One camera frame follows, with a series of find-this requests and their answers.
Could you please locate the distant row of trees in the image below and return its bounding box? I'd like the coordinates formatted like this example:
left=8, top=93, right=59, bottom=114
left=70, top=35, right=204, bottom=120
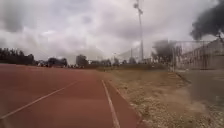
left=35, top=54, right=152, bottom=70

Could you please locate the dark tree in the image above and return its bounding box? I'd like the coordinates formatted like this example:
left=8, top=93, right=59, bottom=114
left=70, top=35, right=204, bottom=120
left=190, top=0, right=224, bottom=43
left=151, top=39, right=178, bottom=64

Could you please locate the dry grass strip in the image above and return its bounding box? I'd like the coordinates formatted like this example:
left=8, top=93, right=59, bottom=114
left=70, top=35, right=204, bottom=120
left=99, top=68, right=224, bottom=128

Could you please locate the wire mesh fence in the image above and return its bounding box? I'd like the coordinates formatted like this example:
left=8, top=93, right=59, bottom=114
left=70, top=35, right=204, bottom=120
left=116, top=39, right=224, bottom=72

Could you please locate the tall floodlight pole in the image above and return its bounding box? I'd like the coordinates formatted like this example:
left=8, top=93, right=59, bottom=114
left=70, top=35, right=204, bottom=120
left=132, top=0, right=145, bottom=63

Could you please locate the low building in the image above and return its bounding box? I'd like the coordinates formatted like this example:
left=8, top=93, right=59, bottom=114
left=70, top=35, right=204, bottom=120
left=175, top=37, right=224, bottom=71

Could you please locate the dark wood of trees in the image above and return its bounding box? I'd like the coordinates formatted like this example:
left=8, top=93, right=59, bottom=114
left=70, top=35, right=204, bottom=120
left=0, top=47, right=36, bottom=66

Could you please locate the red running track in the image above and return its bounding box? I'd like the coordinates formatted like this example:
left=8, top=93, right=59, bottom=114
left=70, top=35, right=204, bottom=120
left=0, top=63, right=150, bottom=128

